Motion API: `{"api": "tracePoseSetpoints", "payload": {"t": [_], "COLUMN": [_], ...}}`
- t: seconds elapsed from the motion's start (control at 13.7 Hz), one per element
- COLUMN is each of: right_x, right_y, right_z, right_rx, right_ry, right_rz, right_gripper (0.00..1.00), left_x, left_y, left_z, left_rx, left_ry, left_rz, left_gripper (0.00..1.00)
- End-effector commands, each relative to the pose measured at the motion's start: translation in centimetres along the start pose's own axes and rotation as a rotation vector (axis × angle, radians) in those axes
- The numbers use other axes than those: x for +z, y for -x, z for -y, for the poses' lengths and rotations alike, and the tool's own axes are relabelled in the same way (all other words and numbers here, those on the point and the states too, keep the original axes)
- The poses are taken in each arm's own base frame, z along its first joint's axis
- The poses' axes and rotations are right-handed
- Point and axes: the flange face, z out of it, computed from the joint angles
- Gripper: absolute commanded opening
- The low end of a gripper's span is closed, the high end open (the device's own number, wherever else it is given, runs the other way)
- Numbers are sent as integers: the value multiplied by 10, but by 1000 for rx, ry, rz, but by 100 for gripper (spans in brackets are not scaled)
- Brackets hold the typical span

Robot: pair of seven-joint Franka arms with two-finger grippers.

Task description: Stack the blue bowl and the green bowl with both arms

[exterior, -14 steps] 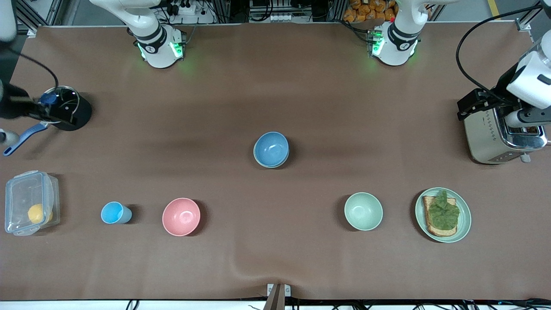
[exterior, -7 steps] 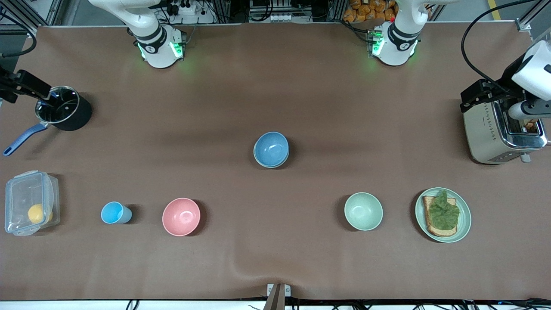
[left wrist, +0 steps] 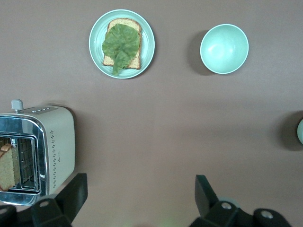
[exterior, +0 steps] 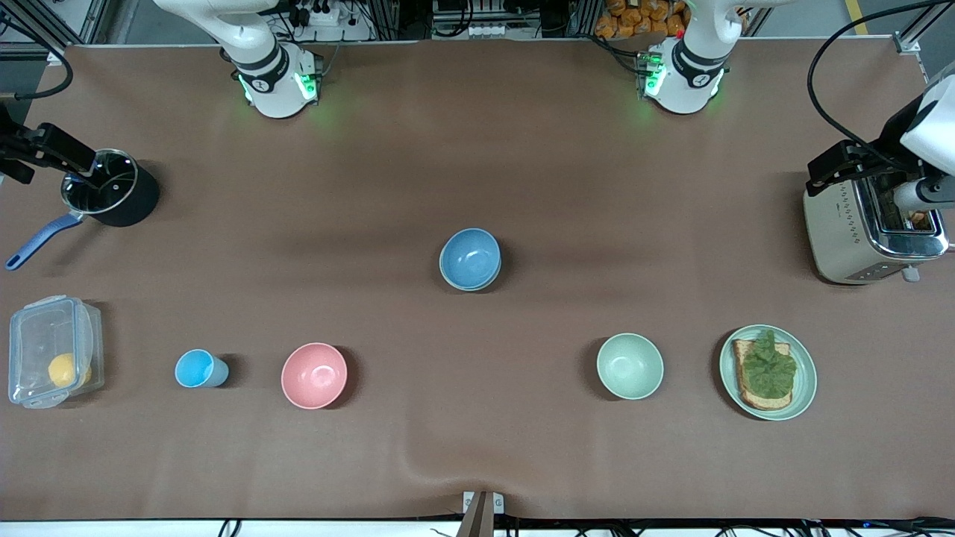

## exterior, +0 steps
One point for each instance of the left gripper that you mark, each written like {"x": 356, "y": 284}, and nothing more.
{"x": 892, "y": 136}

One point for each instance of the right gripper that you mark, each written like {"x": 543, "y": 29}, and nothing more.
{"x": 9, "y": 144}

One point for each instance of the blue bowl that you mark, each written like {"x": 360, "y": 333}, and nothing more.
{"x": 470, "y": 257}

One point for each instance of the dull green bowl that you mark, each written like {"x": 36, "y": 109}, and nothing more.
{"x": 477, "y": 289}

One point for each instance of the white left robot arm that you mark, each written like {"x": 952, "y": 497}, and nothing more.
{"x": 686, "y": 82}

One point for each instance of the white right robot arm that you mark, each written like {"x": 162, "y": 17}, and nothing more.
{"x": 272, "y": 89}

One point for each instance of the pale mint green bowl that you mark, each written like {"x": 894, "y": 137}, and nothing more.
{"x": 630, "y": 366}

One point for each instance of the pink bowl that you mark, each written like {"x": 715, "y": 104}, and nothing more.
{"x": 314, "y": 376}

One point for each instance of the glass lid blue knob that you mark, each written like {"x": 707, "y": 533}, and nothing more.
{"x": 112, "y": 192}

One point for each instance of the cream and chrome toaster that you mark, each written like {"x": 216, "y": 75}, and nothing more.
{"x": 835, "y": 224}

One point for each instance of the brown toast slice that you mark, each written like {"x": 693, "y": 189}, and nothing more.
{"x": 919, "y": 218}

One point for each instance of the clear plastic lidded container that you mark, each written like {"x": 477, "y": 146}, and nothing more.
{"x": 41, "y": 328}

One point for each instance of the green lettuce leaf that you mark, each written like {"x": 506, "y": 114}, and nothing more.
{"x": 768, "y": 369}

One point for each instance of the yellow lemon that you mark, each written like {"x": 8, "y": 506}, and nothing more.
{"x": 66, "y": 371}

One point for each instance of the light green plate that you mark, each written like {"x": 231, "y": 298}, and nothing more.
{"x": 806, "y": 380}

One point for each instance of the blue cup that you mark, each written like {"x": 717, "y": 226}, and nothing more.
{"x": 195, "y": 368}

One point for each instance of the bread slice with crust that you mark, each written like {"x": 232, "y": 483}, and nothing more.
{"x": 753, "y": 401}

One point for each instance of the bag of orange fruits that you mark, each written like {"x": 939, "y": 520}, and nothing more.
{"x": 634, "y": 19}

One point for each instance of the white power strip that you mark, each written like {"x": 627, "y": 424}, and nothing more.
{"x": 328, "y": 19}

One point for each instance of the brown table cloth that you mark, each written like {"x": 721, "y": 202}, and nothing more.
{"x": 477, "y": 149}

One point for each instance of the aluminium frame beam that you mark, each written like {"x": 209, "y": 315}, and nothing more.
{"x": 45, "y": 19}
{"x": 925, "y": 30}

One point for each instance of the metal clamp bracket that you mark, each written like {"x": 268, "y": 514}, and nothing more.
{"x": 483, "y": 511}

